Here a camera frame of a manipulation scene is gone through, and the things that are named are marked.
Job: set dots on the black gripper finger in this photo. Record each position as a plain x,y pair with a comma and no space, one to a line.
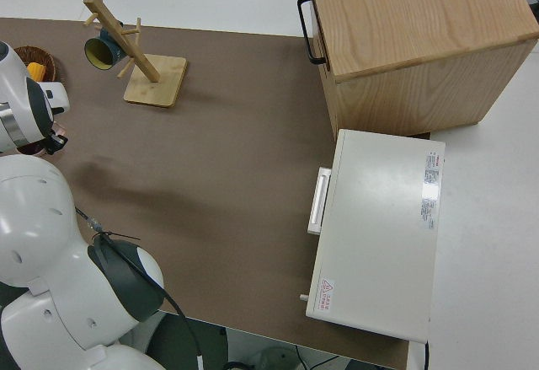
57,142

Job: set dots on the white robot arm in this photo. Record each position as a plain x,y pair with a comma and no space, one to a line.
33,210

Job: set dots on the yellow corn cob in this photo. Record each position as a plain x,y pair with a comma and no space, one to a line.
37,71

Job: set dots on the brown wicker basket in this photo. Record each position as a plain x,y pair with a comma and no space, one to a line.
40,56

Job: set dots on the blue mug yellow inside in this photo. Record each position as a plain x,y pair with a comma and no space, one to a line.
101,52

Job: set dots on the wooden mug rack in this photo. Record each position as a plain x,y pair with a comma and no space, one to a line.
156,83

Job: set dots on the brown table mat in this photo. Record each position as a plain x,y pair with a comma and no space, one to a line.
231,134

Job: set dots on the black equipment box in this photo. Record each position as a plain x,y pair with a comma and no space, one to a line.
212,344

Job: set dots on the white toaster oven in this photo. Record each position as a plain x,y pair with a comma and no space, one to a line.
375,235

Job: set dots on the wooden drawer cabinet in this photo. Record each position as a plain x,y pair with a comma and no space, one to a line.
421,28

